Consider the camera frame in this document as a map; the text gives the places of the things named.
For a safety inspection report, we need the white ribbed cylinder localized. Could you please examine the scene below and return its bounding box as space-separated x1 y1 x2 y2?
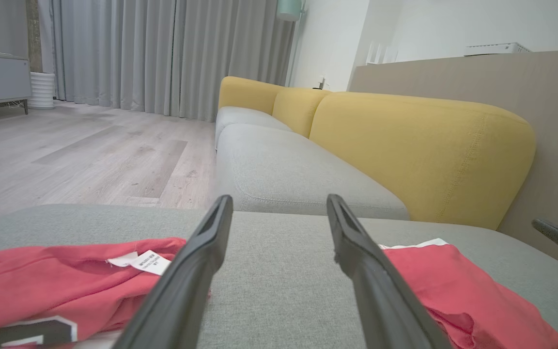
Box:
29 72 57 110

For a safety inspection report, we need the yellow sofa backrest cushion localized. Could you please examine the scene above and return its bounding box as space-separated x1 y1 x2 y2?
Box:
309 92 537 231
218 76 285 116
272 87 332 139

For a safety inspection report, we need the white flat box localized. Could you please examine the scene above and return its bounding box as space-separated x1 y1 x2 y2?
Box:
464 42 532 57

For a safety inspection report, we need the red Bulls jersey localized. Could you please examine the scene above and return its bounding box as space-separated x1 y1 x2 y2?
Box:
0 237 212 349

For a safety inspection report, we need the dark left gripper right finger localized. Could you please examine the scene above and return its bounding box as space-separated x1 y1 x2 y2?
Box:
326 194 452 349

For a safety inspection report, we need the low TV cabinet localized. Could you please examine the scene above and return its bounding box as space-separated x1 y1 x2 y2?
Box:
0 52 32 115

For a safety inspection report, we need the grey sofa seat cushion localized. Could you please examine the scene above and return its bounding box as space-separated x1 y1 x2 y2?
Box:
215 106 293 147
215 124 410 220

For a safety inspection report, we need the white upright device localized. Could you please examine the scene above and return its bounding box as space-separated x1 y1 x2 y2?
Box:
365 42 399 65

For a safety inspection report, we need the mint shade floor lamp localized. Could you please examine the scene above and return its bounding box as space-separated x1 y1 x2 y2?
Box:
276 0 306 89

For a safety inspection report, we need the red shorts white trim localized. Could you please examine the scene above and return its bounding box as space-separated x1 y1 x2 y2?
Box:
378 238 558 349

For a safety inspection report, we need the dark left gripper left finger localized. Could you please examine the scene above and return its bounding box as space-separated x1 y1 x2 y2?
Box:
112 195 234 349

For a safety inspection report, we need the grey pleated curtain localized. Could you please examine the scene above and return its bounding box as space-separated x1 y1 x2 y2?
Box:
37 0 299 123

